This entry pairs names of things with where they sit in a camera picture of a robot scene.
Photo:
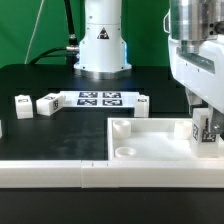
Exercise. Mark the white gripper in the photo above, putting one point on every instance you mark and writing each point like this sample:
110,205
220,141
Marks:
203,76

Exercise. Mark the white square tabletop part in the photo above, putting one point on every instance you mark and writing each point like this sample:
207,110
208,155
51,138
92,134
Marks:
158,139

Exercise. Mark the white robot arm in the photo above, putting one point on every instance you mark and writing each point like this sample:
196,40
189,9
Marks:
195,31

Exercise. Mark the white U-shaped obstacle fence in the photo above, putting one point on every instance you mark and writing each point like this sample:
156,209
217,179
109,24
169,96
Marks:
111,174

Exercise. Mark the white part at left edge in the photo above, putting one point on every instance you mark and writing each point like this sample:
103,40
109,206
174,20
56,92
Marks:
0,129

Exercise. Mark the white fiducial marker base plate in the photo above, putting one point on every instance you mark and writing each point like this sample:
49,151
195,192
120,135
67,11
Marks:
99,99

